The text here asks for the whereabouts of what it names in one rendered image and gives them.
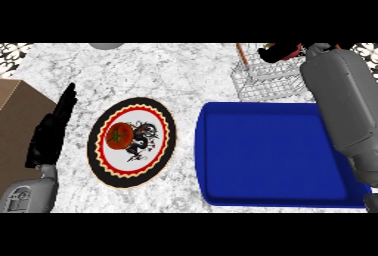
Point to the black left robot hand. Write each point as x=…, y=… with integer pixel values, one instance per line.
x=49, y=133

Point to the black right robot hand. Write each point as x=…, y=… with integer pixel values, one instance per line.
x=274, y=53

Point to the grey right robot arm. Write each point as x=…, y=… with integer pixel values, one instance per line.
x=345, y=106

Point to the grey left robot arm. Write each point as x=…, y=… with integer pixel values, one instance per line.
x=30, y=195

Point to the blue tray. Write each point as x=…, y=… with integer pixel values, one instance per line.
x=271, y=153

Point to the brown wooden cabinet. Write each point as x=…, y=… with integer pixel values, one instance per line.
x=20, y=126

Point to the red tomato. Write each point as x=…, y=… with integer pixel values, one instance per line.
x=119, y=136

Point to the patterned round plate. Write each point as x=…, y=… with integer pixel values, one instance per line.
x=148, y=160

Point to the grey round object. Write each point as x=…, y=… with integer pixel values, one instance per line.
x=105, y=45

